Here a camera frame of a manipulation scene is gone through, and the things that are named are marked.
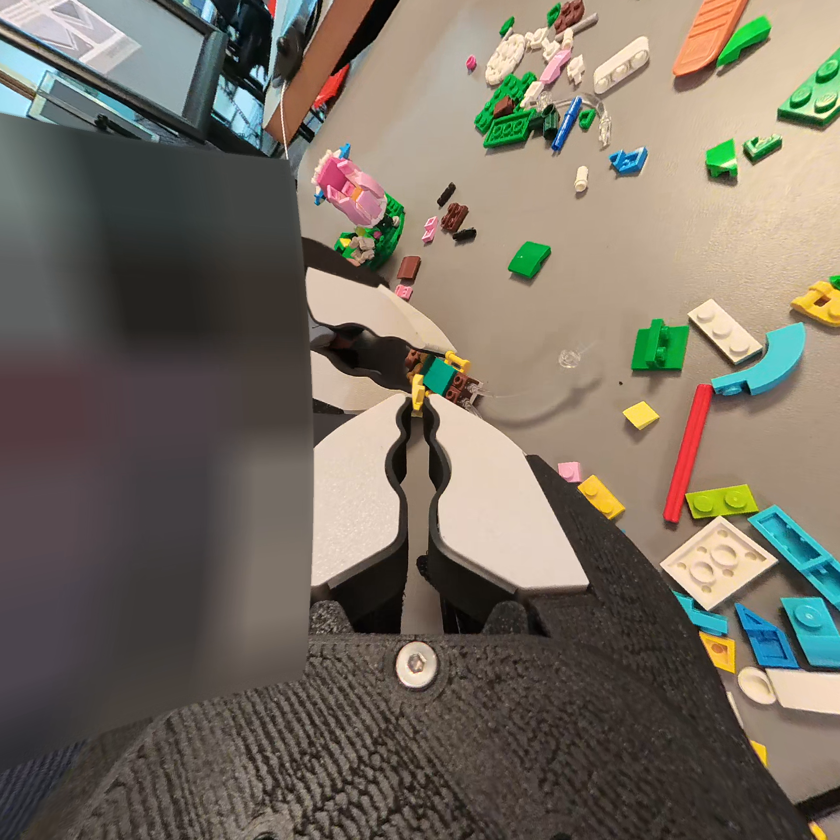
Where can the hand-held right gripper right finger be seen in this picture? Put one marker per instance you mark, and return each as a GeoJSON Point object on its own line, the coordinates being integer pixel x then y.
{"type": "Point", "coordinates": [499, 512]}

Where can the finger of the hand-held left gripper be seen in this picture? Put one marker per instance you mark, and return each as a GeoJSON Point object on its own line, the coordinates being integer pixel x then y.
{"type": "Point", "coordinates": [341, 387]}
{"type": "Point", "coordinates": [367, 302]}

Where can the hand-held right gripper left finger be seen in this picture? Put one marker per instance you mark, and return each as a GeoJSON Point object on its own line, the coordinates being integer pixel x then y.
{"type": "Point", "coordinates": [354, 505]}

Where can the small multicolour brick assembly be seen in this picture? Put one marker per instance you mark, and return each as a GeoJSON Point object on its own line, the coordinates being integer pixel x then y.
{"type": "Point", "coordinates": [438, 377]}

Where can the small pink brick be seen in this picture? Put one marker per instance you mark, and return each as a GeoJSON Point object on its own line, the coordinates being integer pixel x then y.
{"type": "Point", "coordinates": [569, 472]}
{"type": "Point", "coordinates": [403, 292]}
{"type": "Point", "coordinates": [430, 229]}

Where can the small brown curved brick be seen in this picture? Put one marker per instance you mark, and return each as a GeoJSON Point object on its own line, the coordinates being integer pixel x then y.
{"type": "Point", "coordinates": [408, 267]}

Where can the pink flower brick model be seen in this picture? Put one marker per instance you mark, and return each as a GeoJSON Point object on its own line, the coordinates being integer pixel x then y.
{"type": "Point", "coordinates": [354, 197]}

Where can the yellow studded plate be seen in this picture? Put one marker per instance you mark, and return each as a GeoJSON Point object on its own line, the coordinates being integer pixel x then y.
{"type": "Point", "coordinates": [600, 496]}

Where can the small black brick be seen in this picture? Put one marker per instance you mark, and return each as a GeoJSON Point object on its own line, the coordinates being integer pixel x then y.
{"type": "Point", "coordinates": [446, 193]}
{"type": "Point", "coordinates": [464, 234]}

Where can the small brown studded brick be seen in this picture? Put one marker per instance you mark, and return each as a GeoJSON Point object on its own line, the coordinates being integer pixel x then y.
{"type": "Point", "coordinates": [454, 216]}

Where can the green curved tile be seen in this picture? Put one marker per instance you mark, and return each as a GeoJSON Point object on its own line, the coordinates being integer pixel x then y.
{"type": "Point", "coordinates": [529, 260]}

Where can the clear stud piece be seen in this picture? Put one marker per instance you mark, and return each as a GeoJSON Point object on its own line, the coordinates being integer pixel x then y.
{"type": "Point", "coordinates": [569, 358]}

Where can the yellow square tile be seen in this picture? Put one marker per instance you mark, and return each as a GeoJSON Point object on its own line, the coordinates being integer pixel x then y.
{"type": "Point", "coordinates": [640, 415]}

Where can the brown wooden board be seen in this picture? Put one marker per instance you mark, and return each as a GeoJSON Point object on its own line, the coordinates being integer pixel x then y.
{"type": "Point", "coordinates": [308, 72]}

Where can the red bar brick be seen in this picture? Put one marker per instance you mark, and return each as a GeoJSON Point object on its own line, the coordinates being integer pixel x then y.
{"type": "Point", "coordinates": [688, 453]}

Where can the lime studded plate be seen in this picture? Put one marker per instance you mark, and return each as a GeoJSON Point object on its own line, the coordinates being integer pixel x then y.
{"type": "Point", "coordinates": [722, 502]}

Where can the pile of blue white bricks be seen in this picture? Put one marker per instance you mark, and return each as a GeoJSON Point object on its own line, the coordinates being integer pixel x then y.
{"type": "Point", "coordinates": [718, 561]}

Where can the pile of mixed bricks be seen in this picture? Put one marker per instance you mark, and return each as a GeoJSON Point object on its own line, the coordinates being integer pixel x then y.
{"type": "Point", "coordinates": [512, 121]}

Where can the green clip plate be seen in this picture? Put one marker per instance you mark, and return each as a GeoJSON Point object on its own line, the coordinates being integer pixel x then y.
{"type": "Point", "coordinates": [659, 346]}

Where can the small white cylinder brick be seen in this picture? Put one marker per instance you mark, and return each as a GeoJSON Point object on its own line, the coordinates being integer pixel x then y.
{"type": "Point", "coordinates": [581, 178]}

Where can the white round brick plate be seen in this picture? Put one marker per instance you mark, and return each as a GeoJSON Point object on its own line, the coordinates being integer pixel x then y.
{"type": "Point", "coordinates": [505, 59]}

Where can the blue bar brick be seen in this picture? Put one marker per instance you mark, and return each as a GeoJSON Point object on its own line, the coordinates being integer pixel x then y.
{"type": "Point", "coordinates": [565, 124]}

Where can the grey display panel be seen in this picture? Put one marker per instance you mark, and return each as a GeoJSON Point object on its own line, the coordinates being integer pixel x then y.
{"type": "Point", "coordinates": [157, 46]}

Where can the white studded plate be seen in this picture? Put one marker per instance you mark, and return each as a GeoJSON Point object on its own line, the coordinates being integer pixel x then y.
{"type": "Point", "coordinates": [725, 331]}

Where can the light blue arch brick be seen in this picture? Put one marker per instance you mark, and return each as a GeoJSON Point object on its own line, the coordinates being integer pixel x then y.
{"type": "Point", "coordinates": [781, 361]}

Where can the white rounded long plate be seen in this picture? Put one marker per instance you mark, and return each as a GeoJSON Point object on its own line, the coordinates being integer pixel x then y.
{"type": "Point", "coordinates": [620, 65]}

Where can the green wedge brick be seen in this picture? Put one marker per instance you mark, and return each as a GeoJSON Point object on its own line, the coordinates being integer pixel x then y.
{"type": "Point", "coordinates": [720, 161]}

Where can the green notched brick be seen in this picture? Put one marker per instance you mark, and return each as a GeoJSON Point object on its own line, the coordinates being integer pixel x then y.
{"type": "Point", "coordinates": [761, 148]}

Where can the orange brick separator tool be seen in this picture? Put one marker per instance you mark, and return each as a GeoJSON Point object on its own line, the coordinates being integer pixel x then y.
{"type": "Point", "coordinates": [705, 36]}

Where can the green curved slope brick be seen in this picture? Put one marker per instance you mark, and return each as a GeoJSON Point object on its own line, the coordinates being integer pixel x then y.
{"type": "Point", "coordinates": [745, 40]}

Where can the large green studded plate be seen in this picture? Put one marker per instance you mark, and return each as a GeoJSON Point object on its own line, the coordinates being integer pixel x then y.
{"type": "Point", "coordinates": [814, 92]}

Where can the small blue bracket brick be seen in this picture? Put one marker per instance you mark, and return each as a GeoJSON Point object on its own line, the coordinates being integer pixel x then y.
{"type": "Point", "coordinates": [630, 161]}

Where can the yellow bracket brick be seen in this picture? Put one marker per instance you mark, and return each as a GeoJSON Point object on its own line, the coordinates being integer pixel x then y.
{"type": "Point", "coordinates": [817, 303]}

